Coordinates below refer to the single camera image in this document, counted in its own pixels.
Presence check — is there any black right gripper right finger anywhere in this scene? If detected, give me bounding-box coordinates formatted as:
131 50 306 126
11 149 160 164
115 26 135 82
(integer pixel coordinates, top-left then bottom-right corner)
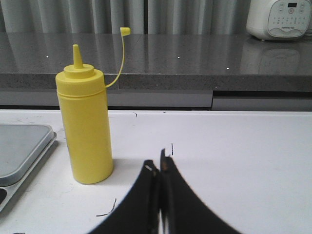
160 149 239 234

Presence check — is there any silver digital kitchen scale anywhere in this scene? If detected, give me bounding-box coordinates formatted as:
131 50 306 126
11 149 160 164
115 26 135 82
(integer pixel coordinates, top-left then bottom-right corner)
0 124 57 213

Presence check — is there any yellow squeeze bottle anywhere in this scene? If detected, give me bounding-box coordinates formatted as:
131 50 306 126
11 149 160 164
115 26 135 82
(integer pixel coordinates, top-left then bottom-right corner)
55 26 132 185

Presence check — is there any grey stone counter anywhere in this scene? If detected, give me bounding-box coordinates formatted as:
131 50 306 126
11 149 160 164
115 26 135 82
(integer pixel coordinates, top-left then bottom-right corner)
0 33 312 111

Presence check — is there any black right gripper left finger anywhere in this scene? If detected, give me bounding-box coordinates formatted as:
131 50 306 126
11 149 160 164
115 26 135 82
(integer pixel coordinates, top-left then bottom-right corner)
90 160 160 234

